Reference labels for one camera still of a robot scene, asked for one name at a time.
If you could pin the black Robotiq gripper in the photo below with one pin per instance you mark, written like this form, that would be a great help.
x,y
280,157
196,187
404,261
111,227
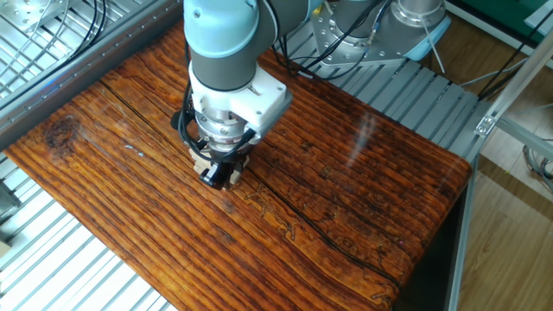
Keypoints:
x,y
231,164

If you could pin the wooden Jenga block tower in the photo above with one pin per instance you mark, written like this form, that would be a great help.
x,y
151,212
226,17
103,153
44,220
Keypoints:
x,y
198,164

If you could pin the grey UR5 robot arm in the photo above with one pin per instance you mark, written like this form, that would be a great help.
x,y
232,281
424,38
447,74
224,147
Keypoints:
x,y
229,65

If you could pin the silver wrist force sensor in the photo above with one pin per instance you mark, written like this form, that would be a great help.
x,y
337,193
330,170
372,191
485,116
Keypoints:
x,y
220,125

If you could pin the wood grain table cover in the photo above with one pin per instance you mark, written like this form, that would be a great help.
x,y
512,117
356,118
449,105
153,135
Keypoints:
x,y
302,194

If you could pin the grey aluminium side beam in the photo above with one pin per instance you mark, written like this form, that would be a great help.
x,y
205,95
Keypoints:
x,y
86,67

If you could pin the silver perforated plate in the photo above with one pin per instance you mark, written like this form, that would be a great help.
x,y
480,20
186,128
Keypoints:
x,y
21,10

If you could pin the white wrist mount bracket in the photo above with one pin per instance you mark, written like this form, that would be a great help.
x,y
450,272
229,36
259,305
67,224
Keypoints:
x,y
259,103

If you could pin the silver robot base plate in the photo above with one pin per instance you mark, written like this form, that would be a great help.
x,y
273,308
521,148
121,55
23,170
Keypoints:
x,y
345,54

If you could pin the silver corner bracket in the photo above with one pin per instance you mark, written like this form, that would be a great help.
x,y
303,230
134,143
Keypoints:
x,y
486,125

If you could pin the aluminium frame rail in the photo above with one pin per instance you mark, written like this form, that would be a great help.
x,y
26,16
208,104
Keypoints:
x,y
527,139

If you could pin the aluminium frame post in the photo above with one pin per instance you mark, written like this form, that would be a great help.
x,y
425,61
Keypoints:
x,y
520,80

